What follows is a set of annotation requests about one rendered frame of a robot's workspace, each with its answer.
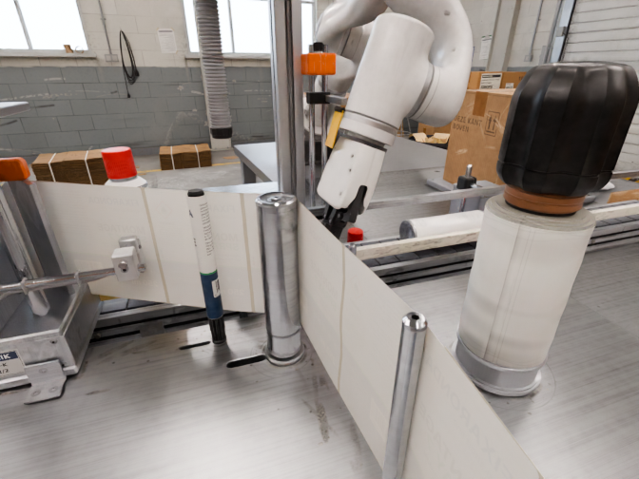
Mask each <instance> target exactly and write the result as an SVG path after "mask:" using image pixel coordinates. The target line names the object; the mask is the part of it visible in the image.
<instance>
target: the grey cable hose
mask: <svg viewBox="0 0 639 479"><path fill-rule="evenodd" d="M195 3H196V5H195V7H196V11H197V12H196V14H197V15H198V16H197V19H198V20H199V21H197V22H198V24H199V25H198V28H199V32H200V33H199V35H201V37H200V39H201V41H200V43H202V44H201V47H202V48H201V50H202V51H203V52H202V55H203V56H202V58H203V66H204V68H203V69H204V73H205V75H204V76H205V78H204V79H205V80H206V82H205V83H206V87H207V89H206V90H207V92H206V94H208V95H207V98H208V99H207V101H209V102H208V104H209V106H208V107H209V109H208V110H209V111H210V112H209V114H210V116H209V117H210V118H211V119H210V121H211V124H212V126H211V127H210V134H211V135H212V138H214V139H229V138H232V137H233V136H232V134H233V126H231V122H230V120H231V119H230V118H229V117H230V115H229V114H230V112H229V110H230V109H229V105H228V104H229V102H227V101H228V99H227V97H228V95H226V94H227V93H228V92H227V88H226V87H227V85H226V81H225V80H226V78H225V76H226V74H225V67H224V63H223V62H224V60H223V58H224V56H223V48H222V47H223V45H222V43H223V41H221V40H222V37H221V36H222V34H221V31H222V30H221V29H220V28H221V26H220V23H221V22H220V21H219V20H221V19H220V17H219V16H220V14H219V13H218V12H219V10H218V7H219V5H217V4H219V2H218V1H217V0H195Z"/></svg>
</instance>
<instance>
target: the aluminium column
mask: <svg viewBox="0 0 639 479"><path fill-rule="evenodd" d="M267 1H268V19H269V37H270V54H271V72H272V89H273V107H274V125H275V143H276V160H277V178H278V191H283V192H288V193H291V134H290V99H289V79H288V59H287V38H286V19H285V0H267ZM288 10H289V31H290V53H291V76H292V96H293V135H294V196H295V197H296V198H297V199H298V200H299V201H300V202H301V203H302V204H303V205H304V206H305V159H304V107H303V75H302V74H301V60H300V56H301V55H302V3H301V0H288Z"/></svg>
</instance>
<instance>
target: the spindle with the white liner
mask: <svg viewBox="0 0 639 479"><path fill-rule="evenodd" d="M638 104H639V81H638V76H637V73H636V70H635V69H634V68H633V67H632V66H629V65H626V64H619V63H614V62H606V61H577V62H553V63H548V64H542V65H538V66H535V67H532V68H531V69H530V70H529V71H528V72H527V73H526V75H525V76H524V77H523V79H522V80H521V81H520V83H519V84H518V86H517V88H516V89H515V91H514V93H513V96H512V99H511V103H510V107H509V112H508V116H507V121H506V124H505V129H504V133H503V138H502V142H501V146H500V150H499V155H498V159H499V160H498V161H497V164H496V173H497V175H498V177H499V178H500V180H501V181H503V182H504V183H506V185H505V189H504V194H500V195H497V196H493V197H491V198H489V199H488V200H487V201H486V203H485V209H484V215H483V220H482V224H481V228H480V232H479V236H478V239H477V244H476V249H475V254H474V263H473V266H472V270H471V273H470V278H469V283H468V289H467V293H466V296H465V300H464V304H463V308H462V313H461V319H460V322H459V323H458V325H457V329H456V336H457V340H456V341H455V342H454V344H453V346H452V350H451V355H452V356H453V357H454V359H455V360H456V362H457V363H458V364H459V366H460V367H461V368H462V370H463V371H464V372H465V374H466V375H467V376H468V377H469V378H470V379H471V381H472V382H473V383H474V384H475V385H476V386H477V387H479V388H481V389H483V390H486V391H488V392H491V393H496V394H500V395H506V396H521V395H526V394H529V393H532V392H533V391H534V390H535V389H536V388H537V387H538V385H539V383H540V380H541V372H540V369H541V368H542V367H543V366H544V365H545V363H546V361H547V359H548V350H549V348H550V347H551V344H552V341H553V338H554V335H555V332H556V329H557V326H558V323H559V320H560V317H561V316H562V314H563V312H564V309H565V307H566V304H567V301H568V299H569V296H570V292H571V287H572V285H573V283H574V280H575V278H576V275H577V273H578V271H579V268H580V266H581V263H582V260H583V257H584V254H585V251H586V248H587V245H588V243H589V240H590V238H591V234H592V232H593V229H594V227H595V225H596V219H595V216H594V215H593V213H592V212H590V211H589V210H587V209H586V208H584V207H582V206H583V203H584V200H585V198H586V196H587V194H588V193H590V192H596V191H598V190H600V189H602V188H603V187H604V186H606V185H607V184H608V182H609V181H610V178H611V176H612V173H613V171H612V170H614V168H615V166H616V163H617V161H618V158H619V155H620V153H621V150H622V147H623V144H624V142H625V139H626V137H627V135H628V132H629V128H630V125H631V122H632V120H633V117H634V114H635V111H636V109H637V106H638Z"/></svg>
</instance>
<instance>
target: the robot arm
mask: <svg viewBox="0 0 639 479"><path fill-rule="evenodd" d="M388 7H389V8H390V9H391V10H392V11H393V12H389V13H384V12H385V11H386V10H387V8H388ZM375 20H376V21H375ZM374 21H375V22H374ZM316 38H317V41H318V42H322V43H323V44H324V45H328V51H330V52H332V53H336V54H337V55H336V74H335V75H328V92H330V95H334V96H339V97H344V98H345V96H346V93H347V91H348V89H349V87H350V85H351V84H352V82H353V81H354V79H355V82H354V84H353V87H352V90H351V93H350V96H349V99H348V102H347V106H346V107H345V110H346V111H344V113H343V115H342V118H341V121H340V125H339V129H340V128H342V129H344V130H345V131H344V133H341V132H340V133H339V139H338V141H337V142H336V144H335V146H334V148H333V151H332V153H331V155H330V157H329V160H328V162H327V164H326V166H325V168H324V171H323V173H322V176H321V179H320V181H319V186H318V193H319V195H320V196H321V197H322V198H323V201H324V203H325V209H324V213H323V216H322V218H323V220H322V224H323V225H324V226H325V227H326V228H327V229H328V230H329V231H330V232H331V233H332V234H333V235H334V236H335V237H336V238H337V239H338V240H339V237H340V235H341V232H342V229H343V228H345V226H346V224H347V222H351V223H355V222H356V220H357V216H358V215H361V214H363V213H364V212H365V210H366V209H367V207H368V204H369V202H370V200H371V198H372V196H373V193H374V190H375V187H376V184H377V181H378V176H379V173H380V169H381V167H382V163H383V159H384V155H385V152H387V149H386V148H383V147H384V146H385V145H390V146H393V143H394V140H395V138H396V135H397V132H398V130H399V127H400V125H401V122H402V120H403V118H404V117H406V118H409V119H412V120H414V121H417V122H419V123H422V124H425V125H429V126H433V127H441V126H444V125H447V124H449V123H450V122H451V121H452V120H453V119H454V118H455V116H456V115H457V113H458V111H459V110H460V108H461V106H462V103H463V100H464V97H465V93H466V90H467V85H468V81H469V76H470V71H471V66H472V59H473V49H474V45H473V35H472V30H471V26H470V22H469V19H468V17H467V14H466V12H465V10H464V9H463V7H462V5H461V3H460V1H459V0H337V1H335V2H334V3H332V4H331V5H330V6H329V7H327V8H326V10H325V11H324V12H323V13H322V14H321V16H320V18H319V20H318V23H317V27H316ZM428 55H429V56H430V60H431V63H429V61H428ZM346 207H348V208H346Z"/></svg>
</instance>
